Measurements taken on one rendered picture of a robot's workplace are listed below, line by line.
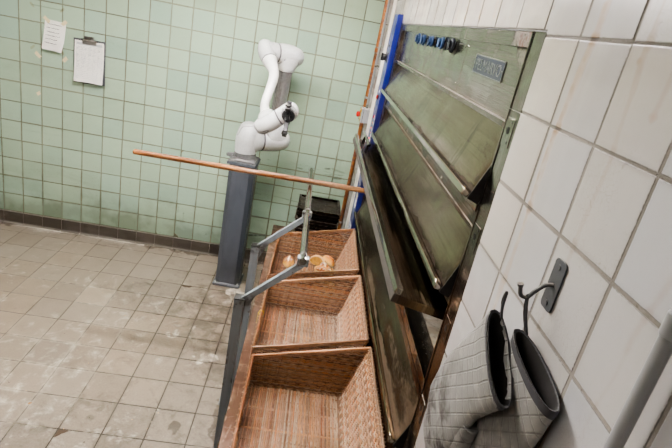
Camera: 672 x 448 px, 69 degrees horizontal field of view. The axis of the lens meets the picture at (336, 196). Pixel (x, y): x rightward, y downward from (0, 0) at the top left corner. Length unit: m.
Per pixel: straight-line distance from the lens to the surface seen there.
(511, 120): 1.14
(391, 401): 1.69
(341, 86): 3.81
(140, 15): 4.01
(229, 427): 2.03
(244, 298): 2.01
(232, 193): 3.57
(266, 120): 2.99
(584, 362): 0.79
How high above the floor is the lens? 2.04
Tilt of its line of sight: 19 degrees down
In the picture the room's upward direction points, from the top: 12 degrees clockwise
